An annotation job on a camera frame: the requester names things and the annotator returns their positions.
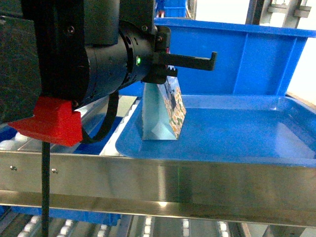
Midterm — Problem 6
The red camera mount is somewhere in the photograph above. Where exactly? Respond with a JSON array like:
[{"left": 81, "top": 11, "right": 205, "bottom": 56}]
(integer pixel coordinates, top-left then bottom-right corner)
[{"left": 8, "top": 96, "right": 83, "bottom": 147}]

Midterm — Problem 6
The light blue flower gift bag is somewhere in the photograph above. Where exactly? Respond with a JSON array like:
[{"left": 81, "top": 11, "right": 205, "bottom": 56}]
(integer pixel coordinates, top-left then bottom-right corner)
[{"left": 142, "top": 76, "right": 186, "bottom": 140}]

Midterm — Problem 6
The black cable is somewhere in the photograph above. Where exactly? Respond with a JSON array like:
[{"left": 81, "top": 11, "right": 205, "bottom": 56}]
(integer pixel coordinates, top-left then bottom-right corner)
[{"left": 41, "top": 91, "right": 120, "bottom": 237}]

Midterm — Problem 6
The large blue plastic crate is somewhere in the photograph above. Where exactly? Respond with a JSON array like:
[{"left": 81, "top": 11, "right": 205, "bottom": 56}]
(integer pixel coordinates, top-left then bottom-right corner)
[{"left": 116, "top": 18, "right": 316, "bottom": 167}]

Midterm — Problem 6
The stainless steel shelf rail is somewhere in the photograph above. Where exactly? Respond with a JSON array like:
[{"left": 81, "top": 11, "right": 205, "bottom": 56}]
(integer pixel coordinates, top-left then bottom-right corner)
[{"left": 0, "top": 151, "right": 316, "bottom": 228}]

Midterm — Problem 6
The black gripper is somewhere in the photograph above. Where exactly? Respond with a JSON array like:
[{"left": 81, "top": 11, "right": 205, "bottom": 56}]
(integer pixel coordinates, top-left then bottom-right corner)
[{"left": 119, "top": 21, "right": 217, "bottom": 86}]

